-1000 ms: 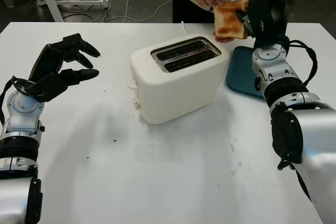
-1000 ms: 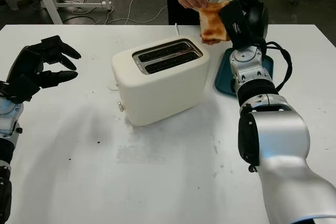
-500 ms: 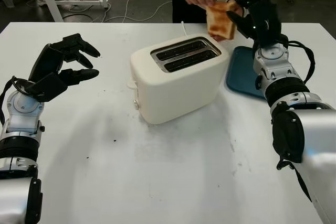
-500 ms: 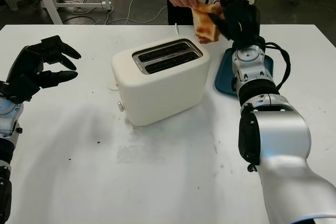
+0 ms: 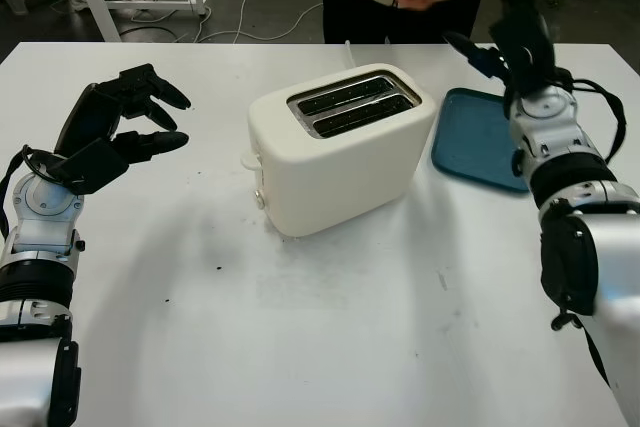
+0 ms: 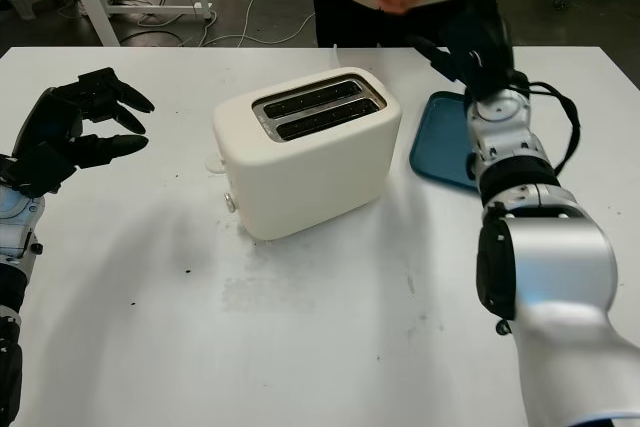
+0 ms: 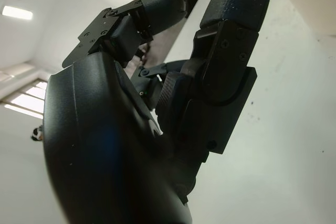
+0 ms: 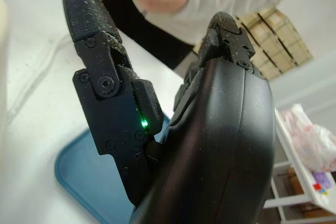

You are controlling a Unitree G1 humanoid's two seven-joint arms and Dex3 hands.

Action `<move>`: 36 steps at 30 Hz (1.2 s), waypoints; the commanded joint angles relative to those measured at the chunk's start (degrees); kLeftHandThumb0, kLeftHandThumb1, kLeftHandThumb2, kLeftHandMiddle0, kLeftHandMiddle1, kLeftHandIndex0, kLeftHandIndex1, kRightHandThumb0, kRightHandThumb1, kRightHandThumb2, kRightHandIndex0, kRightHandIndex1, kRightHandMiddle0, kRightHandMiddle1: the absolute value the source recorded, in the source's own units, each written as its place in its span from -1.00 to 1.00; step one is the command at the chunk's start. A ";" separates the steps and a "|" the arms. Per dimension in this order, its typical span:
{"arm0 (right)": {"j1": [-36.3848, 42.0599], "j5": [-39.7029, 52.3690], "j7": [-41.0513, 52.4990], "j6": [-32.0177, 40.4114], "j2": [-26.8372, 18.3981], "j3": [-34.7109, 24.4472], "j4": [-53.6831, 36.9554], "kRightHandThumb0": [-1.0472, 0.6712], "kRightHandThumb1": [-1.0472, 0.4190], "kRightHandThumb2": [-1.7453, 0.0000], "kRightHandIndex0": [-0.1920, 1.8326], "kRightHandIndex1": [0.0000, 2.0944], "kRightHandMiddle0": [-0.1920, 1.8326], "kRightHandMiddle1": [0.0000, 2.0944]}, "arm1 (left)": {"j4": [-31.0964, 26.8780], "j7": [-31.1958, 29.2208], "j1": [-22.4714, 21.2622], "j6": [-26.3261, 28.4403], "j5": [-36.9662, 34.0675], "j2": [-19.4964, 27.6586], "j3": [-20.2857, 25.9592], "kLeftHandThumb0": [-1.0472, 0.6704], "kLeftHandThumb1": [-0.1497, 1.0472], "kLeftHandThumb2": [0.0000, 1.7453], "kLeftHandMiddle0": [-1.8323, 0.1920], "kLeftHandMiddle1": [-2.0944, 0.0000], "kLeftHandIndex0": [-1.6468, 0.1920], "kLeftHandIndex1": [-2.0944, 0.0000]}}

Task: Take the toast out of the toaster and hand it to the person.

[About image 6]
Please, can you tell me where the blue plastic tray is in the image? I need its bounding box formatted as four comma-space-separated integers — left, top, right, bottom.
408, 90, 482, 194

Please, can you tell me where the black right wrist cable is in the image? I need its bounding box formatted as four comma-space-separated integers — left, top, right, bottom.
517, 79, 585, 176

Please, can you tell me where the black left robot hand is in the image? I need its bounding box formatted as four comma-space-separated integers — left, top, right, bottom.
10, 66, 156, 171

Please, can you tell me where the cream two-slot toaster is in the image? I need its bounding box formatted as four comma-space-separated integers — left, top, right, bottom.
212, 66, 404, 242

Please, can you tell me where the white floor cable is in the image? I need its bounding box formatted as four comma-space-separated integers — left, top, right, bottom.
198, 0, 319, 48

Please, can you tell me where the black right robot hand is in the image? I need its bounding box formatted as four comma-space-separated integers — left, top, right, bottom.
405, 0, 517, 101

